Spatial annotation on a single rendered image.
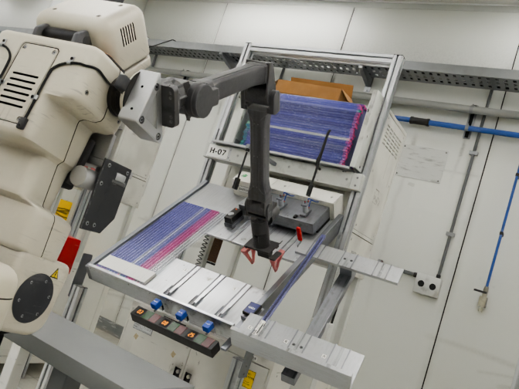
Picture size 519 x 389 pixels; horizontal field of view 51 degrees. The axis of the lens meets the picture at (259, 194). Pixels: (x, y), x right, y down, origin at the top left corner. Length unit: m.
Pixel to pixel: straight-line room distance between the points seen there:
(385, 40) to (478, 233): 1.53
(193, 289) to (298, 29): 2.97
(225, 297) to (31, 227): 0.85
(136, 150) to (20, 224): 2.10
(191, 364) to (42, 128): 1.27
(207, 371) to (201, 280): 0.38
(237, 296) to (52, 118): 0.93
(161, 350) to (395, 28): 2.84
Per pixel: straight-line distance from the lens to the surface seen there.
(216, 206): 2.30
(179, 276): 1.94
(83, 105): 1.12
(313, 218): 2.05
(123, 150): 3.15
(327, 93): 2.71
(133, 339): 2.33
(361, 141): 2.14
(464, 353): 3.46
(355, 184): 2.14
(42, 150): 1.15
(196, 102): 1.20
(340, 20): 4.35
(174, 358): 2.20
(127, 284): 1.96
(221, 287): 1.86
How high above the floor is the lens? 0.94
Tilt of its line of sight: 7 degrees up
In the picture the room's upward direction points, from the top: 18 degrees clockwise
